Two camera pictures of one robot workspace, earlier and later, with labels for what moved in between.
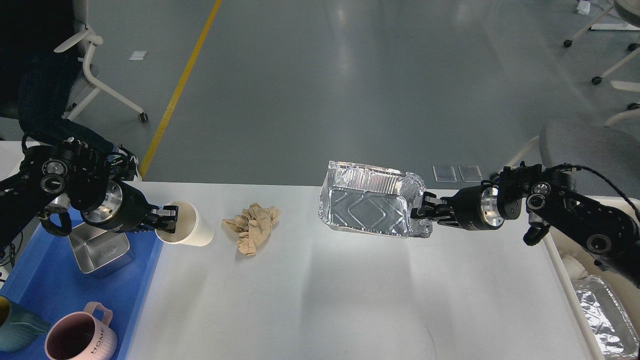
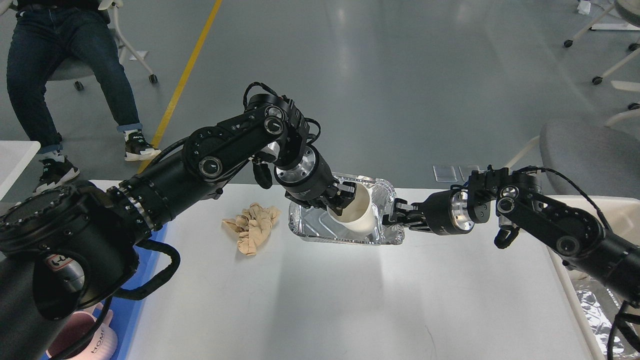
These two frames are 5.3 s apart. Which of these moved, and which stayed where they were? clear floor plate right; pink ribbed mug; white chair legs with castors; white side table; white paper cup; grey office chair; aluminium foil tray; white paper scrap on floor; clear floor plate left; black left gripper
Moved: black left gripper; aluminium foil tray; white paper cup
Stayed: clear floor plate right; clear floor plate left; pink ribbed mug; white side table; white chair legs with castors; grey office chair; white paper scrap on floor
